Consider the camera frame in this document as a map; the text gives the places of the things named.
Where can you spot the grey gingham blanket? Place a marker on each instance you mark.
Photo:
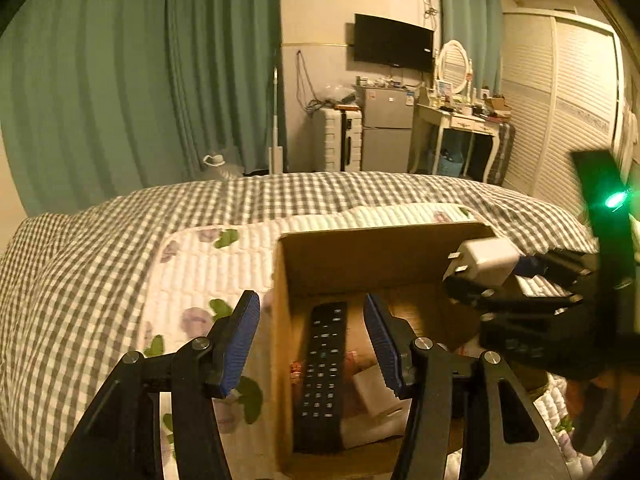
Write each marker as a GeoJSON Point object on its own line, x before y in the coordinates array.
{"type": "Point", "coordinates": [75, 285]}

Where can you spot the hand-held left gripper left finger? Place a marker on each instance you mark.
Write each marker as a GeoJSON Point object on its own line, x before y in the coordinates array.
{"type": "Point", "coordinates": [240, 345]}

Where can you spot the white dressing table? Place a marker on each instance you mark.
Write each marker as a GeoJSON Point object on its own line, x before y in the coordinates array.
{"type": "Point", "coordinates": [465, 120]}

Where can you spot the translucent plastic bag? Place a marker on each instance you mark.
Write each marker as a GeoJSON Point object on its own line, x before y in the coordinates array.
{"type": "Point", "coordinates": [225, 165]}

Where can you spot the blue bin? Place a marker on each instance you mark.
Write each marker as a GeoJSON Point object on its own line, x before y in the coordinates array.
{"type": "Point", "coordinates": [450, 164]}

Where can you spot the white rectangular block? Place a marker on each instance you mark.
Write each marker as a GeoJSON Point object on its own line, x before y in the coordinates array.
{"type": "Point", "coordinates": [372, 390]}

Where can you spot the dark suitcase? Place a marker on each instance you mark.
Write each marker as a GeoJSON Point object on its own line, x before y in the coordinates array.
{"type": "Point", "coordinates": [502, 152]}

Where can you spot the white slatted wardrobe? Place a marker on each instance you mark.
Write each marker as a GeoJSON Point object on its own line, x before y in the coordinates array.
{"type": "Point", "coordinates": [565, 100]}

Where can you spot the silver small fridge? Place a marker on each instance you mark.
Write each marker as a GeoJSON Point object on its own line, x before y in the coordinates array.
{"type": "Point", "coordinates": [387, 125]}

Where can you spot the white ribbed suitcase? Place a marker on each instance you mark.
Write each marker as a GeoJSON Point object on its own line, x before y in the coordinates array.
{"type": "Point", "coordinates": [332, 137]}

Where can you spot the teal curtain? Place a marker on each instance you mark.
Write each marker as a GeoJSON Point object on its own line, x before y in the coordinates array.
{"type": "Point", "coordinates": [230, 60]}
{"type": "Point", "coordinates": [90, 85]}
{"type": "Point", "coordinates": [467, 10]}

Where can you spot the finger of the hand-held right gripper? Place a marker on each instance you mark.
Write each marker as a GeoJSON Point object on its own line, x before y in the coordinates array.
{"type": "Point", "coordinates": [565, 267]}
{"type": "Point", "coordinates": [500, 302]}

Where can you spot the white oval vanity mirror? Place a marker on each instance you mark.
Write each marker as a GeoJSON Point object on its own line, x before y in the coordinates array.
{"type": "Point", "coordinates": [454, 65]}

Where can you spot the black remote control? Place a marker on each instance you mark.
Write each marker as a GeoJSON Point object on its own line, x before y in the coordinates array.
{"type": "Point", "coordinates": [320, 385]}

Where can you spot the white floral quilt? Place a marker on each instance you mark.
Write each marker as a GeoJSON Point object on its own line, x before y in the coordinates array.
{"type": "Point", "coordinates": [210, 270]}

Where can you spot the white mop pole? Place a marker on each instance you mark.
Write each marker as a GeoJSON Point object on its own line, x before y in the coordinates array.
{"type": "Point", "coordinates": [276, 155]}

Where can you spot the cardboard box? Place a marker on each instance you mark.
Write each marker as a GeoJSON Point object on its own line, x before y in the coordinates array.
{"type": "Point", "coordinates": [350, 260]}

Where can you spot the white charger plug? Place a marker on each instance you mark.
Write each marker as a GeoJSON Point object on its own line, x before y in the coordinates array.
{"type": "Point", "coordinates": [487, 260]}

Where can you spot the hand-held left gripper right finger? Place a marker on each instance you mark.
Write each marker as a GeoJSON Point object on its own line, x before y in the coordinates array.
{"type": "Point", "coordinates": [384, 347]}

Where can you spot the black wall television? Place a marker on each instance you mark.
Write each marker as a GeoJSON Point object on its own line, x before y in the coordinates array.
{"type": "Point", "coordinates": [392, 42]}

